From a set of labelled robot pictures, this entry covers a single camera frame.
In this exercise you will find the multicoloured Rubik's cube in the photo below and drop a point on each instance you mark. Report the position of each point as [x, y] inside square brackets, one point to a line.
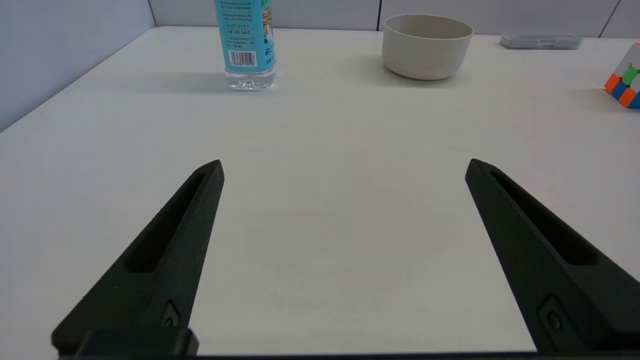
[626, 80]

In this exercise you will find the beige round bowl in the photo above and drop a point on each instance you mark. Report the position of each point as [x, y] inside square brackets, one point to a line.
[425, 55]

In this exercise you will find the grey flat rectangular case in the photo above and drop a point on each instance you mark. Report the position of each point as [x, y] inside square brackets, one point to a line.
[540, 42]

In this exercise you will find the soda water bottle blue label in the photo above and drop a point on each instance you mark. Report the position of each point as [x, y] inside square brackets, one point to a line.
[245, 40]

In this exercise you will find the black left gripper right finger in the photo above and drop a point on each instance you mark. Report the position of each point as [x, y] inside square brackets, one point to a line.
[560, 280]

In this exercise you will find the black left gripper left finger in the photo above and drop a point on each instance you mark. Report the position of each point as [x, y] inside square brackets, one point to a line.
[150, 295]

